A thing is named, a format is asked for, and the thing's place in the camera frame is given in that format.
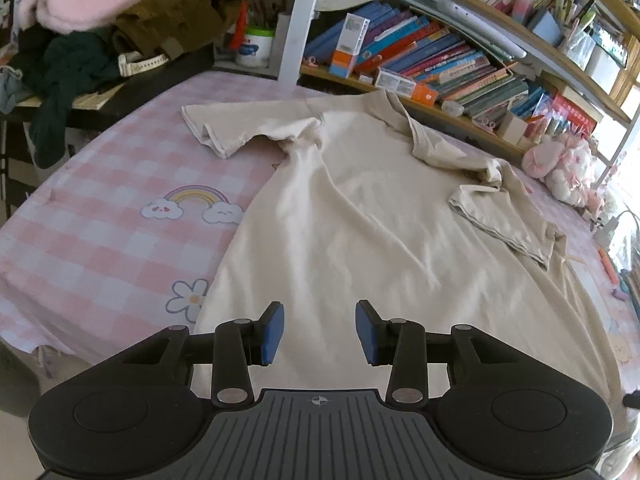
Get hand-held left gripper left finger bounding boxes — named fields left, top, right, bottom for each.
left=120, top=301, right=286, bottom=408

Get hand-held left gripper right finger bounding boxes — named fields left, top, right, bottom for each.
left=354, top=300, right=525, bottom=406

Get cream cloth drawstring bag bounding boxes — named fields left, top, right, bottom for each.
left=181, top=89, right=631, bottom=431

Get pink checked cartoon mat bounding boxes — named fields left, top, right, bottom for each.
left=0, top=70, right=640, bottom=441

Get orange highlighter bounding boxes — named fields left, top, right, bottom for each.
left=597, top=247, right=621, bottom=283

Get cream pen holder box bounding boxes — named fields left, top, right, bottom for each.
left=497, top=110, right=526, bottom=143

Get flat white orange carton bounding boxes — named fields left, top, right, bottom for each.
left=374, top=67, right=441, bottom=107

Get white and pink plush bunny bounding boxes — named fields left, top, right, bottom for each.
left=522, top=132, right=608, bottom=206

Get black side table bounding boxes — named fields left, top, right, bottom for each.
left=0, top=50, right=216, bottom=133

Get row of colourful books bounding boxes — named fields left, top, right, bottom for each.
left=305, top=0, right=551, bottom=121

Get white cup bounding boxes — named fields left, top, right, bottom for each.
left=235, top=27, right=277, bottom=68

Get tall white orange carton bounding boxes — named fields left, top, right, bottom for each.
left=329, top=14, right=371, bottom=79

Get white wristwatch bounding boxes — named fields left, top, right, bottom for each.
left=117, top=52, right=170, bottom=77

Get red boxed book set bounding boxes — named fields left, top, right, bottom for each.
left=550, top=94, right=601, bottom=126

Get red tassel charm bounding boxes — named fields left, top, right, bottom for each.
left=229, top=0, right=251, bottom=51

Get white and wood bookshelf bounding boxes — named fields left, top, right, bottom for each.
left=277, top=0, right=640, bottom=186

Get olive brown garment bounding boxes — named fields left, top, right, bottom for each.
left=111, top=0, right=246, bottom=63

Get dark green garment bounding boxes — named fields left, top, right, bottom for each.
left=12, top=27, right=123, bottom=170

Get grey blue cloth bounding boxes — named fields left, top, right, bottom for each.
left=0, top=65, right=31, bottom=113

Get assorted stationery and books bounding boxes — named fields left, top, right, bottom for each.
left=470, top=0, right=631, bottom=68

